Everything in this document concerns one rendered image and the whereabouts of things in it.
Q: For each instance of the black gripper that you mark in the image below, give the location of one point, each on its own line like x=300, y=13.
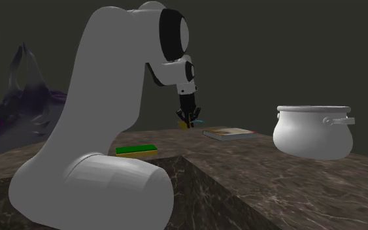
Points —
x=187, y=101

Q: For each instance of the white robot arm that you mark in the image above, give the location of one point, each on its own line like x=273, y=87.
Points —
x=107, y=95

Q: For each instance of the yellow and blue small object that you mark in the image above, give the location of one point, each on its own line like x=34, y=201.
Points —
x=181, y=124

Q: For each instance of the book with pale cover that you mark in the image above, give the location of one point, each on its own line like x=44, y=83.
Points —
x=231, y=133

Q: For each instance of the green and yellow sponge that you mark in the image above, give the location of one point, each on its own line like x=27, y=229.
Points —
x=136, y=149

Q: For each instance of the marble patterned robot stand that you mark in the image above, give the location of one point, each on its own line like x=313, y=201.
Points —
x=202, y=203

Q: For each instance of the purple spiky figure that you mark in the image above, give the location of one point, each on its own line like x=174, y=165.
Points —
x=21, y=108

